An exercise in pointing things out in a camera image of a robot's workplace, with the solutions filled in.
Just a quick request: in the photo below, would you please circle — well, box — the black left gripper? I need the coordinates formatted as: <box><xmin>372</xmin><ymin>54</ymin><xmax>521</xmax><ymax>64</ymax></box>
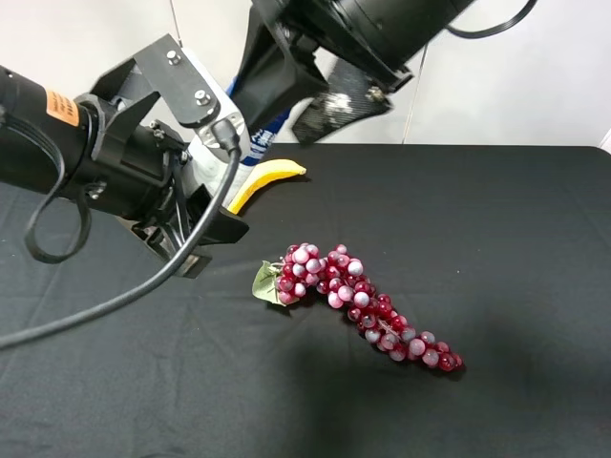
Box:
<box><xmin>76</xmin><ymin>34</ymin><xmax>249</xmax><ymax>261</ymax></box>

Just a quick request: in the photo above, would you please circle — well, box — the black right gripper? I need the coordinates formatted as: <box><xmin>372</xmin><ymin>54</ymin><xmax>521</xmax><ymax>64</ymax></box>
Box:
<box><xmin>230</xmin><ymin>1</ymin><xmax>412</xmax><ymax>145</ymax></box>

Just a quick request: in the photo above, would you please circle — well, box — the blue white yogurt drink bottle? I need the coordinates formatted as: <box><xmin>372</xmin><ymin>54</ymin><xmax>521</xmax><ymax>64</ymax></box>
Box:
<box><xmin>241</xmin><ymin>109</ymin><xmax>291</xmax><ymax>167</ymax></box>

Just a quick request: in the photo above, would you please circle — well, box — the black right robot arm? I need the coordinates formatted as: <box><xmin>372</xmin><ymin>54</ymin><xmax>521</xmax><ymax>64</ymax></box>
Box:
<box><xmin>231</xmin><ymin>0</ymin><xmax>470</xmax><ymax>144</ymax></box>

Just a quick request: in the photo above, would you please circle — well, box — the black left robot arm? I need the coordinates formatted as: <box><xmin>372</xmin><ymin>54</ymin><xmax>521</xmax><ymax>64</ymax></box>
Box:
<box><xmin>1</xmin><ymin>35</ymin><xmax>249</xmax><ymax>264</ymax></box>

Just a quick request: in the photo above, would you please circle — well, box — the yellow banana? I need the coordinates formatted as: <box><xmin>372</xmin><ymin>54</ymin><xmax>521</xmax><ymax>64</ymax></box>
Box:
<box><xmin>224</xmin><ymin>159</ymin><xmax>306</xmax><ymax>215</ymax></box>

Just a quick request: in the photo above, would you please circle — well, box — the red grape bunch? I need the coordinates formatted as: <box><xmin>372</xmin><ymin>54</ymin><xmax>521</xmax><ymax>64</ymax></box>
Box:
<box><xmin>252</xmin><ymin>242</ymin><xmax>465</xmax><ymax>373</ymax></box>

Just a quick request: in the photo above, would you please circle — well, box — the black tablecloth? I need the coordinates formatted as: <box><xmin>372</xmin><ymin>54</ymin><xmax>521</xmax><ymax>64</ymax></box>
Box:
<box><xmin>1</xmin><ymin>145</ymin><xmax>610</xmax><ymax>457</ymax></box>

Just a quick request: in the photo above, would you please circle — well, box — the black left camera cable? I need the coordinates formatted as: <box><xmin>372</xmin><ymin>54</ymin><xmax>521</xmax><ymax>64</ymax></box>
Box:
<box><xmin>0</xmin><ymin>118</ymin><xmax>244</xmax><ymax>351</ymax></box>

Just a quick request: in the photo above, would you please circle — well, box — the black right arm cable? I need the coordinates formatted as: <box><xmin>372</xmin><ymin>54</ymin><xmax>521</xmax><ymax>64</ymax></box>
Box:
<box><xmin>443</xmin><ymin>0</ymin><xmax>540</xmax><ymax>40</ymax></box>

